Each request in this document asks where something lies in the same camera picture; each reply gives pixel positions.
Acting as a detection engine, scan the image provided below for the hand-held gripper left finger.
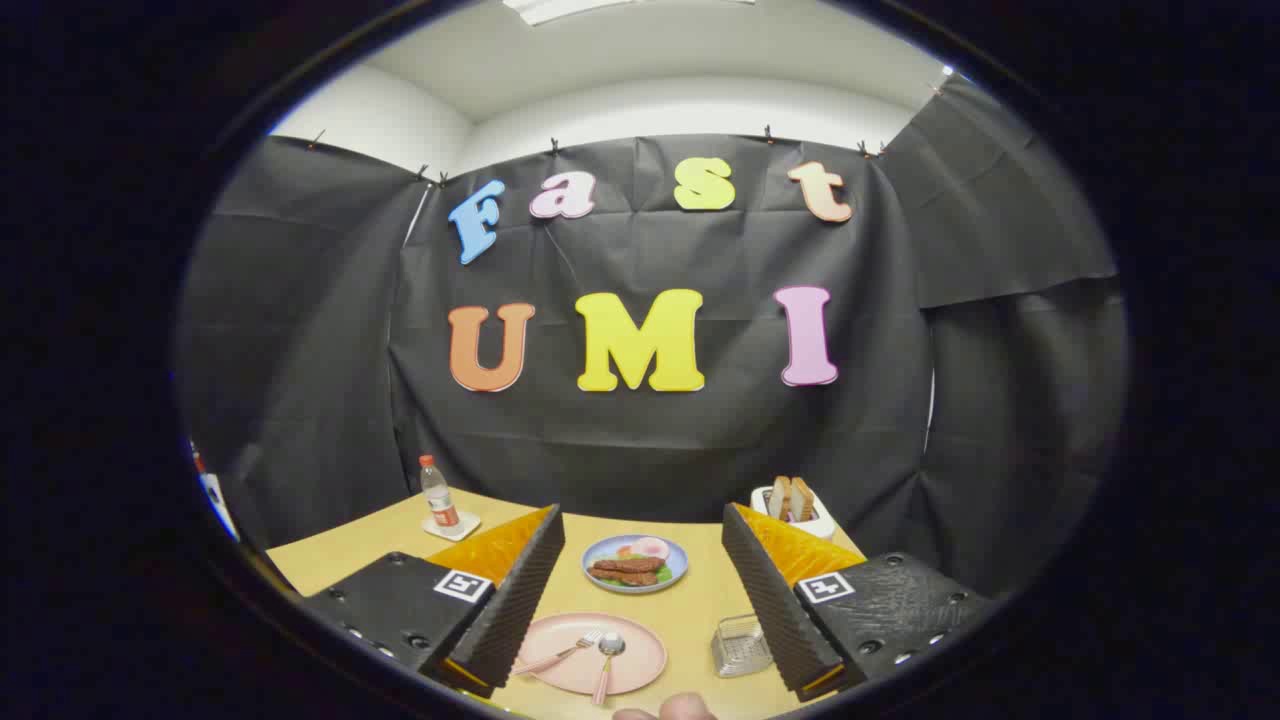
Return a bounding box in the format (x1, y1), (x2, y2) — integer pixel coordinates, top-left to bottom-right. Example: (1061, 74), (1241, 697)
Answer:
(298, 503), (567, 699)

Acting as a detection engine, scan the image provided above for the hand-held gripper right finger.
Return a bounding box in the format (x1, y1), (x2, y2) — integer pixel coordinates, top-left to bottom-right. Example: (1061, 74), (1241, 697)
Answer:
(720, 502), (998, 703)

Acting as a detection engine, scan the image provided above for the fork with checkered handle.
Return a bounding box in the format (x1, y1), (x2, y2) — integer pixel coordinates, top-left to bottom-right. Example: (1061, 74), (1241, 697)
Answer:
(512, 629), (604, 678)

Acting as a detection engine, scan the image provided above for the spoon with checkered handle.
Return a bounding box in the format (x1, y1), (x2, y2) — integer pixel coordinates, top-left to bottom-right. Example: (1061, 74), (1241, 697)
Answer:
(592, 632), (627, 707)

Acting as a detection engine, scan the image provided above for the metal perforated basket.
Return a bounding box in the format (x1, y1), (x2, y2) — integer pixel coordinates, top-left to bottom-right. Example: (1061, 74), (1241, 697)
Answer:
(711, 614), (774, 679)

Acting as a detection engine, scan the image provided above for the white square coaster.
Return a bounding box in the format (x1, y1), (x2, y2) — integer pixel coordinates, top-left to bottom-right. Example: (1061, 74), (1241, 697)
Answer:
(422, 510), (482, 542)

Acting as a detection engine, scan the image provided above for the white toaster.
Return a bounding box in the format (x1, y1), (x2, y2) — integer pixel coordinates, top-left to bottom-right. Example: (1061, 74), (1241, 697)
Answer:
(750, 484), (837, 541)

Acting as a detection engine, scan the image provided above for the blue plate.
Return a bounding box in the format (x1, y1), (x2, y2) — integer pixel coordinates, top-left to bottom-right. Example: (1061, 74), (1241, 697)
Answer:
(581, 534), (689, 595)

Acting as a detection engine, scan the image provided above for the green lettuce leaf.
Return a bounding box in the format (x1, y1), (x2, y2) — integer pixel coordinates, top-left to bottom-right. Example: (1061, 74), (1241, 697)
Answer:
(598, 562), (674, 588)

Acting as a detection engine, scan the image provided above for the clear water bottle red label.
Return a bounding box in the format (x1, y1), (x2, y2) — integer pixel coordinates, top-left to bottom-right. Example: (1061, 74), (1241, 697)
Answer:
(418, 455), (461, 531)

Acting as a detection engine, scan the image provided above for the pink plate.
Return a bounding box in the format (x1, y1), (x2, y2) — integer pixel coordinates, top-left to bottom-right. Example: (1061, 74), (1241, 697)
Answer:
(516, 612), (668, 697)

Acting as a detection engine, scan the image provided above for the black backdrop cloth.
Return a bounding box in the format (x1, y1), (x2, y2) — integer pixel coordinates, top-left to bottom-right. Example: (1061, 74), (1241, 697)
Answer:
(175, 75), (1131, 601)

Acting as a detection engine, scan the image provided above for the white blue printed card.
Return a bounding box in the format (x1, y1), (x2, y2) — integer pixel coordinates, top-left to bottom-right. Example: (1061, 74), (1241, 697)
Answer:
(190, 445), (241, 541)

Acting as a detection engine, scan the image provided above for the ceiling light panel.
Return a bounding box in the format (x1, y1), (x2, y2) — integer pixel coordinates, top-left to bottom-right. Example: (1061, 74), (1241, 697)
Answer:
(503, 0), (756, 26)

